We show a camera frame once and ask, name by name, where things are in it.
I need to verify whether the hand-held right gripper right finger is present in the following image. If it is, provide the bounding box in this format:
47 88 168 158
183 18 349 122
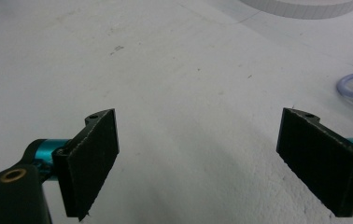
275 107 353 218

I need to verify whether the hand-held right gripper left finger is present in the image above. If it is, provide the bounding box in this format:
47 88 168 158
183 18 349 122
21 107 120 222

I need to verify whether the white round container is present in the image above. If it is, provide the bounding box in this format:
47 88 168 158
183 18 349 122
239 0 353 21

